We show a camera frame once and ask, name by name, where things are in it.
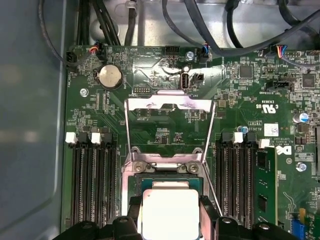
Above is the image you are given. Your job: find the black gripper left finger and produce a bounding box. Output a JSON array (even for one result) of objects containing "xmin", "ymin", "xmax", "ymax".
[{"xmin": 52, "ymin": 196, "xmax": 142, "ymax": 240}]

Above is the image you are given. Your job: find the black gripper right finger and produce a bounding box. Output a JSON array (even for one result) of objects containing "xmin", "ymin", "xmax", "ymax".
[{"xmin": 199, "ymin": 196, "xmax": 298, "ymax": 240}]

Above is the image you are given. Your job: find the silver CPU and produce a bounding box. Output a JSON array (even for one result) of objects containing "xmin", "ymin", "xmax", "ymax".
[{"xmin": 138, "ymin": 188, "xmax": 202, "ymax": 240}]

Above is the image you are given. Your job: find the metal socket cover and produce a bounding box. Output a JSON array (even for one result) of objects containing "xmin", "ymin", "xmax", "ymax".
[{"xmin": 124, "ymin": 89, "xmax": 217, "ymax": 166}]

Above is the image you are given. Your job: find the CPU socket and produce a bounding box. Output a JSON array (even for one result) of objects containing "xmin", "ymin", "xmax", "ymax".
[{"xmin": 121, "ymin": 147, "xmax": 213, "ymax": 218}]

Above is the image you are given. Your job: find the black RAM slot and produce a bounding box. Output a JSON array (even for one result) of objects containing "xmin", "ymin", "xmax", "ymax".
[
  {"xmin": 231, "ymin": 131, "xmax": 245, "ymax": 225},
  {"xmin": 90, "ymin": 131, "xmax": 106, "ymax": 226},
  {"xmin": 64, "ymin": 131, "xmax": 82, "ymax": 227},
  {"xmin": 78, "ymin": 131, "xmax": 94, "ymax": 226},
  {"xmin": 102, "ymin": 131, "xmax": 119, "ymax": 221},
  {"xmin": 215, "ymin": 131, "xmax": 234, "ymax": 222},
  {"xmin": 243, "ymin": 131, "xmax": 258, "ymax": 226}
]

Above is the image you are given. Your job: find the green RAM stick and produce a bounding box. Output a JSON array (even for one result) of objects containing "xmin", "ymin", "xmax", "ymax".
[{"xmin": 255, "ymin": 146, "xmax": 279, "ymax": 226}]

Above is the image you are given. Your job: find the green motherboard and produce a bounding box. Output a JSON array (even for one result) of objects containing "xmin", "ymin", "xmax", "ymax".
[{"xmin": 60, "ymin": 44, "xmax": 320, "ymax": 240}]

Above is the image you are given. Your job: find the silver USB port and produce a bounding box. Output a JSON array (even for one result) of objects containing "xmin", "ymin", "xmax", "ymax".
[{"xmin": 180, "ymin": 71, "xmax": 191, "ymax": 90}]

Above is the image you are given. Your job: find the round coin cell battery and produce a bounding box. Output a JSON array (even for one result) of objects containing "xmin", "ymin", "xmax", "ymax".
[{"xmin": 96, "ymin": 63, "xmax": 125, "ymax": 91}]

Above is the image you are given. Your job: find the black open PC case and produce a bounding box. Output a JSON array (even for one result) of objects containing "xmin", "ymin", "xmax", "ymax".
[{"xmin": 0, "ymin": 0, "xmax": 320, "ymax": 240}]

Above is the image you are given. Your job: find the dark cable with clip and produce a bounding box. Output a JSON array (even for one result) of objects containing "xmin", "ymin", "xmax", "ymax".
[{"xmin": 124, "ymin": 0, "xmax": 139, "ymax": 46}]

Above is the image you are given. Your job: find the thick grey cable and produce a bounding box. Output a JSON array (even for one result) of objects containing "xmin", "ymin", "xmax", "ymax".
[{"xmin": 184, "ymin": 0, "xmax": 320, "ymax": 58}]

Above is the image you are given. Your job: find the black cable bundle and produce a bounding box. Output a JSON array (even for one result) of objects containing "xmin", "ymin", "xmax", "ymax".
[{"xmin": 76, "ymin": 0, "xmax": 121, "ymax": 61}]

